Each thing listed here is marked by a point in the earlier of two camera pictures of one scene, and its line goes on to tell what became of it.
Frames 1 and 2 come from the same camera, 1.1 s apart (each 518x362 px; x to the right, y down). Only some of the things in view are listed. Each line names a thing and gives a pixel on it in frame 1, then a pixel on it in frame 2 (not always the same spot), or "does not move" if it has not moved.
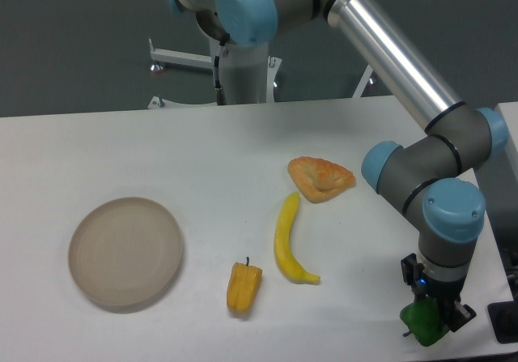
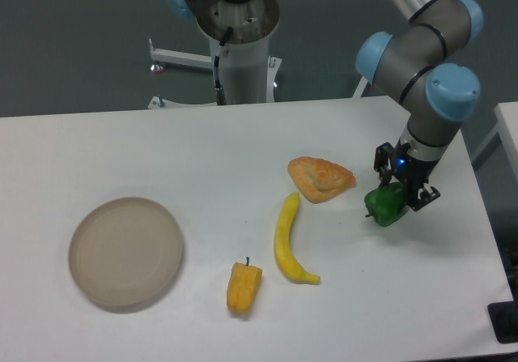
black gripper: x=447 y=294 to x=411 y=171
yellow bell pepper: x=244 y=282 does not move
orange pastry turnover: x=320 y=181 does not move
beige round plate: x=124 y=251 does not move
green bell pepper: x=423 y=318 to x=385 y=203
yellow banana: x=286 y=262 does not move
